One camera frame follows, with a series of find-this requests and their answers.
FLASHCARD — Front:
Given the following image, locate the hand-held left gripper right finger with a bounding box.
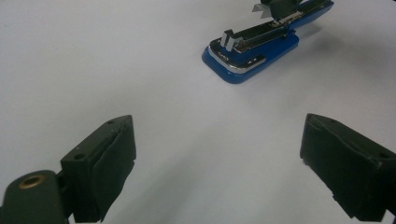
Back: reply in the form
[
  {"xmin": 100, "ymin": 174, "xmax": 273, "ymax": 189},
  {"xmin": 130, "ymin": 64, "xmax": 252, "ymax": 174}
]
[{"xmin": 299, "ymin": 113, "xmax": 396, "ymax": 223}]

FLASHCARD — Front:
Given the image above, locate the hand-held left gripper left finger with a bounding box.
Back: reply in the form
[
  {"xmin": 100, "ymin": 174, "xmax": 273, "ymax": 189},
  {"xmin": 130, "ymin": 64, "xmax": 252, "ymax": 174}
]
[{"xmin": 60, "ymin": 114, "xmax": 137, "ymax": 224}]

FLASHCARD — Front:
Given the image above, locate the blue stapler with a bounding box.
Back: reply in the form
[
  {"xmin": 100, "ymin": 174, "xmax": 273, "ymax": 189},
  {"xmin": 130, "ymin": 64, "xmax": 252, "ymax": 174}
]
[{"xmin": 201, "ymin": 0, "xmax": 335, "ymax": 85}]

